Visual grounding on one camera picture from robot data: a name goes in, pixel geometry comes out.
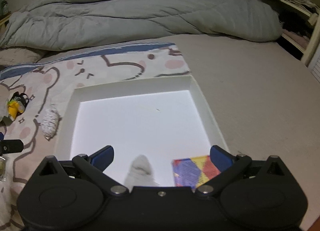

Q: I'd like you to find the colourful patterned small box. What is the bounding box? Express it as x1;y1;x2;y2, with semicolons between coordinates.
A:
171;155;220;189

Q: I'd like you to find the grey sock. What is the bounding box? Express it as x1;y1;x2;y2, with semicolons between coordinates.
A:
124;155;158;191

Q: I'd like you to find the white shallow cardboard box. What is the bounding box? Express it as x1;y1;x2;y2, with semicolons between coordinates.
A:
55;75;227;187

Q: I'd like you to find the cartoon bear print blanket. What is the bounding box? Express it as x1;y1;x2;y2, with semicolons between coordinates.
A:
1;43;190;230

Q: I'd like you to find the beige fluffy pillow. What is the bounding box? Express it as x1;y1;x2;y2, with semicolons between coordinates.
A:
0;48;46;67

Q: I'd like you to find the grey rumpled duvet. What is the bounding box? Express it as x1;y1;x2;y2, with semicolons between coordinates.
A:
1;0;282;51

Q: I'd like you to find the cream bedside shelf unit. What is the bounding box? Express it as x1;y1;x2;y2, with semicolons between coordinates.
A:
260;0;319;66

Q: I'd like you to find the yellow toy with black strap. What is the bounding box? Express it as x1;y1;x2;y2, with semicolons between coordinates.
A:
8;91;29;121

